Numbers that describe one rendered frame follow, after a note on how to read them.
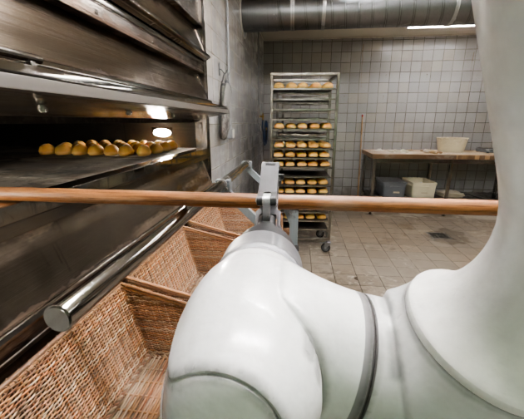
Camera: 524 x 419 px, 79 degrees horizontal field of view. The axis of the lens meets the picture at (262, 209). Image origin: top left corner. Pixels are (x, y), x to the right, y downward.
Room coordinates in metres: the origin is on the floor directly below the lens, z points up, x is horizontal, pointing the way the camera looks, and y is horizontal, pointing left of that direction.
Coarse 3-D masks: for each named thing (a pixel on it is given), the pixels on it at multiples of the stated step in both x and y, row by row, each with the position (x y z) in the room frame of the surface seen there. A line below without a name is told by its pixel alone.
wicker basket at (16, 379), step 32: (128, 288) 0.91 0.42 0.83; (96, 320) 0.77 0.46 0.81; (128, 320) 0.88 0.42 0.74; (64, 352) 0.64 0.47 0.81; (96, 352) 0.73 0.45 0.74; (128, 352) 0.83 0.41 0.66; (160, 352) 0.90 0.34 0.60; (32, 384) 0.55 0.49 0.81; (64, 384) 0.61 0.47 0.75; (96, 384) 0.68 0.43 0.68; (128, 384) 0.77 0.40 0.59; (160, 384) 0.78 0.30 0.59; (0, 416) 0.48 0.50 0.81; (32, 416) 0.52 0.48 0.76; (64, 416) 0.57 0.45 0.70; (96, 416) 0.64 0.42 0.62; (128, 416) 0.67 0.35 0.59; (160, 416) 0.67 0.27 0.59
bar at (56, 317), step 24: (240, 168) 1.23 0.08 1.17; (216, 192) 0.84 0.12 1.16; (192, 216) 0.64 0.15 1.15; (288, 216) 1.44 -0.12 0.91; (144, 240) 0.45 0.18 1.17; (120, 264) 0.37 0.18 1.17; (72, 288) 0.30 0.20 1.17; (96, 288) 0.32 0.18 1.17; (48, 312) 0.27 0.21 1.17; (72, 312) 0.27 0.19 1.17
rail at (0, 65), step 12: (0, 60) 0.52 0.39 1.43; (12, 72) 0.54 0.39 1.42; (24, 72) 0.56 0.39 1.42; (36, 72) 0.58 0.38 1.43; (48, 72) 0.61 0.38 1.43; (60, 72) 0.64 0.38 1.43; (84, 84) 0.71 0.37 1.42; (96, 84) 0.75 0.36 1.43; (108, 84) 0.80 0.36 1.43; (120, 84) 0.85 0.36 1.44; (156, 96) 1.06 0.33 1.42; (168, 96) 1.15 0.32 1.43; (180, 96) 1.28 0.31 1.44
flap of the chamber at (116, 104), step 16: (0, 80) 0.51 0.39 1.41; (16, 80) 0.54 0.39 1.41; (32, 80) 0.57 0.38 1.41; (48, 80) 0.61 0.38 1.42; (0, 96) 0.55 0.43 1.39; (16, 96) 0.58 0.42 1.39; (32, 96) 0.60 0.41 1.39; (48, 96) 0.62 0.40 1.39; (64, 96) 0.65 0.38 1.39; (80, 96) 0.68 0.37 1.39; (96, 96) 0.74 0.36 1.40; (112, 96) 0.80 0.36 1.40; (128, 96) 0.88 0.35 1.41; (144, 96) 0.97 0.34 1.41; (0, 112) 0.68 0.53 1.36; (16, 112) 0.71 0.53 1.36; (32, 112) 0.75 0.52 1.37; (48, 112) 0.79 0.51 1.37; (64, 112) 0.83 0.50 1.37; (80, 112) 0.88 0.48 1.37; (96, 112) 0.94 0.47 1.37; (112, 112) 1.01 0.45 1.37; (144, 112) 1.17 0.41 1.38; (160, 112) 1.27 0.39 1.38; (176, 112) 1.39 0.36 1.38; (192, 112) 1.54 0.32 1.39; (208, 112) 1.71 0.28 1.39; (224, 112) 1.97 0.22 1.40
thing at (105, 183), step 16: (160, 160) 1.40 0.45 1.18; (176, 160) 1.57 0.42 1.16; (96, 176) 0.98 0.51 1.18; (112, 176) 1.01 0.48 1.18; (128, 176) 1.11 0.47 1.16; (0, 208) 0.62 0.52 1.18; (16, 208) 0.65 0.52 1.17; (32, 208) 0.69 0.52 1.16; (48, 208) 0.74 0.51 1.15; (0, 224) 0.61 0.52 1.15
